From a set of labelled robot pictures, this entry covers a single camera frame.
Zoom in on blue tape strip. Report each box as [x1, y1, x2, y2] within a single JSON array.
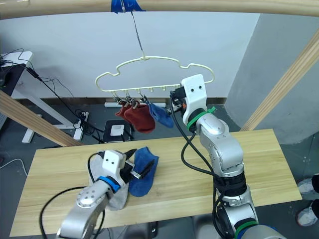
[[111, 0, 147, 14]]

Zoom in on large red sock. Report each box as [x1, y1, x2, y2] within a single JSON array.
[[124, 104, 156, 134]]

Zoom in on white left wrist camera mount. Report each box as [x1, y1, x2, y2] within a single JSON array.
[[102, 150, 127, 187]]

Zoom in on white sneaker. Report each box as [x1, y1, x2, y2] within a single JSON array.
[[298, 178, 319, 195], [296, 205, 319, 227]]

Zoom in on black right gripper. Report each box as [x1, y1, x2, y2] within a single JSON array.
[[169, 85, 187, 113]]

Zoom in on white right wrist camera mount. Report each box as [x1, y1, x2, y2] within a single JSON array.
[[181, 74, 209, 125]]

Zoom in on white floor power strip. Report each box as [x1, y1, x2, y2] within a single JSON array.
[[73, 112, 90, 141]]

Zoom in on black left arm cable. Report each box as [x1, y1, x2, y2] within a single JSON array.
[[39, 151, 107, 239]]

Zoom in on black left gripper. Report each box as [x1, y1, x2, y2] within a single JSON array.
[[121, 148, 156, 185]]

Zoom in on black floor cables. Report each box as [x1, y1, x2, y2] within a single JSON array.
[[24, 64, 105, 144]]

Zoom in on white floor cable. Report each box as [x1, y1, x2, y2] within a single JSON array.
[[0, 159, 28, 178]]

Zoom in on black table leg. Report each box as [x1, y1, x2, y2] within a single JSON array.
[[147, 220, 160, 239]]

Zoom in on white desk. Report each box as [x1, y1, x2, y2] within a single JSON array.
[[0, 51, 75, 144]]

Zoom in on green wrist band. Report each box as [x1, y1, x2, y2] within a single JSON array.
[[186, 106, 216, 131]]

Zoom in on blue sock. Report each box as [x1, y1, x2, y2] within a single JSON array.
[[148, 102, 174, 129], [128, 146, 160, 198]]

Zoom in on white square device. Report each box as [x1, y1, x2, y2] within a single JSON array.
[[111, 124, 126, 137]]

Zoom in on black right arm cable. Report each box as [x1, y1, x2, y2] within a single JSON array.
[[170, 98, 240, 239]]

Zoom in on metal hanger hook rod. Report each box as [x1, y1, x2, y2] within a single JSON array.
[[119, 0, 146, 57]]

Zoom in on slanted smooth wooden beam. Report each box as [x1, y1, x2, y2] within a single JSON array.
[[240, 34, 319, 132]]

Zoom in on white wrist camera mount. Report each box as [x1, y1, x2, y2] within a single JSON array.
[[181, 74, 209, 125], [102, 150, 127, 187]]

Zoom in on grey sock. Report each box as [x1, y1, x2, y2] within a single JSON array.
[[87, 155, 129, 212]]

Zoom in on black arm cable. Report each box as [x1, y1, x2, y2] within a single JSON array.
[[170, 98, 240, 239], [39, 151, 107, 239]]

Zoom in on cream plastic clip hanger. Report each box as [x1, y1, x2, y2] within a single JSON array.
[[95, 56, 215, 93]]

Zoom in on blue wrist band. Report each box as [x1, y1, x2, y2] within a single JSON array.
[[97, 176, 120, 194]]

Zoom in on small red sock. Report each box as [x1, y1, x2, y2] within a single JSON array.
[[115, 106, 129, 120]]

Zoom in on blue sock on hanger clip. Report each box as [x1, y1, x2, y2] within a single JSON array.
[[148, 102, 174, 129]]

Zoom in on slanted ribbed wooden beam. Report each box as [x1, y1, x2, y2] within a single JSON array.
[[0, 89, 85, 147]]

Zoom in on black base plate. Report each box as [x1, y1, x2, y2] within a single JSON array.
[[102, 120, 133, 144]]

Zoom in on horizontal wooden beam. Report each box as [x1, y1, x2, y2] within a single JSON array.
[[0, 0, 319, 21]]

